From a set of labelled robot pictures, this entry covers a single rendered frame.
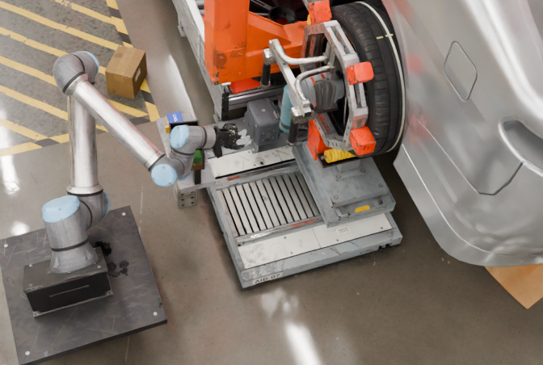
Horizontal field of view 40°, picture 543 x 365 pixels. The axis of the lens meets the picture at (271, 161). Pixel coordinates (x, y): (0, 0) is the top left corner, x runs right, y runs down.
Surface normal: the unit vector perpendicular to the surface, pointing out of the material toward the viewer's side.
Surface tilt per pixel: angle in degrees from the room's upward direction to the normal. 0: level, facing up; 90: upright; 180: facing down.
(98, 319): 0
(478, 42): 75
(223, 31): 90
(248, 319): 0
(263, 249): 0
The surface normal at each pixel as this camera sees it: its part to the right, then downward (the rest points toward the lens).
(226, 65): 0.33, 0.76
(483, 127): -0.93, 0.24
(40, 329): 0.07, -0.61
